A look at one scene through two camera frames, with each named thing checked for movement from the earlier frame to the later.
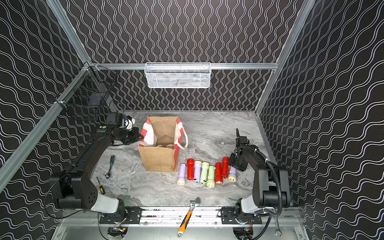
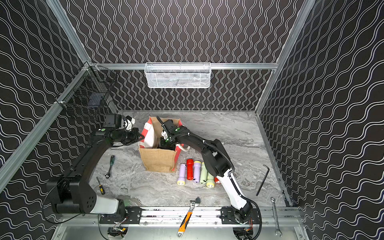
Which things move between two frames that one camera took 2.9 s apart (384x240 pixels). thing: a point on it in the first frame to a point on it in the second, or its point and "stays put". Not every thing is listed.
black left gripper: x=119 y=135 stays put
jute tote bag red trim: x=159 y=149 stays put
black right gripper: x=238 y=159 to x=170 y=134
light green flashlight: x=211 y=181 stays put
